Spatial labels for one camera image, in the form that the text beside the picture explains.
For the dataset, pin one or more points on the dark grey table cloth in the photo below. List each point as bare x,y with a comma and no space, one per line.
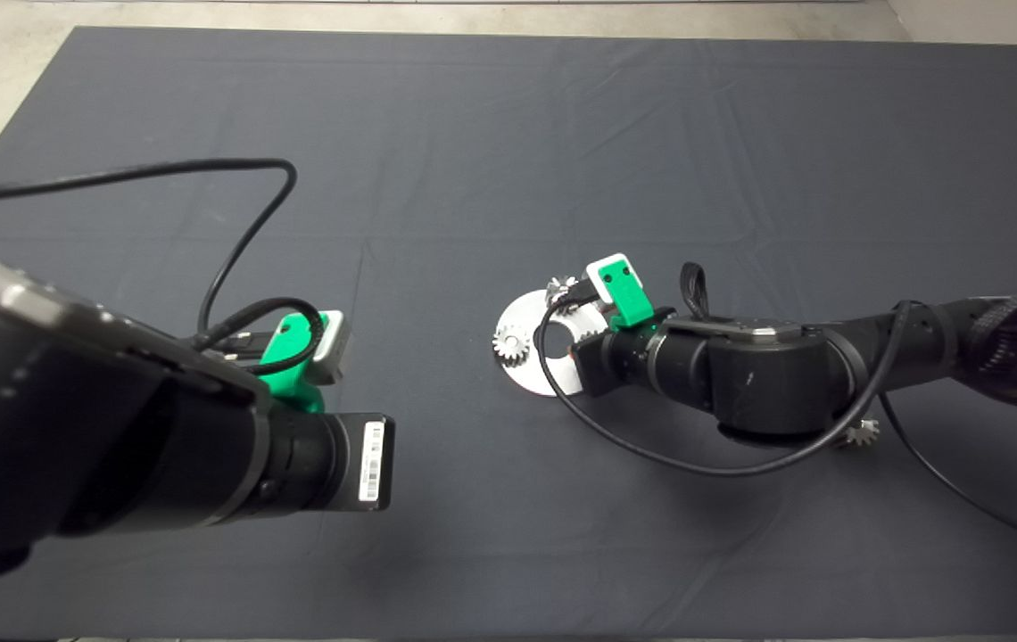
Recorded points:
473,134

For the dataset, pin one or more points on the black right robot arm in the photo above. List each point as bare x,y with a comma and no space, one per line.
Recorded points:
785,374

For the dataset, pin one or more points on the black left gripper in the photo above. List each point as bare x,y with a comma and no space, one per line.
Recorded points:
357,464

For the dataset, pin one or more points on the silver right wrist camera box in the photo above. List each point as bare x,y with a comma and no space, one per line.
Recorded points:
602,272

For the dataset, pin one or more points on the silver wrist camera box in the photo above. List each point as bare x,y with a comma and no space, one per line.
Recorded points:
602,272
334,343

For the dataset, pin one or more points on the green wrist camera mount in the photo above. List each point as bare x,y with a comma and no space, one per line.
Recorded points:
285,374
629,299

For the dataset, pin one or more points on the round metal plate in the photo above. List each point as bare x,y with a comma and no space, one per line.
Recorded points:
531,374

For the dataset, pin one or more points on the large steel gear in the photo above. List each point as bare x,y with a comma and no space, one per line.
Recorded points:
861,434

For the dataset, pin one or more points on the green right wrist camera mount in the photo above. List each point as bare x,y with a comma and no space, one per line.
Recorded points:
629,299

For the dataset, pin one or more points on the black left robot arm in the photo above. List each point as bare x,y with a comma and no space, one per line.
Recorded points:
71,428

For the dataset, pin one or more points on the green left wrist camera mount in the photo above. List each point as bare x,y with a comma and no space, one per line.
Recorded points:
285,374

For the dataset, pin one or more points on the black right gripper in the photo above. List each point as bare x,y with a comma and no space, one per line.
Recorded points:
602,361

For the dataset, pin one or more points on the small silver steel gear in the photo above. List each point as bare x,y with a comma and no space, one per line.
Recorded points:
509,343
559,287

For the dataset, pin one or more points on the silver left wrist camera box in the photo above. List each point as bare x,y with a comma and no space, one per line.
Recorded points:
334,343

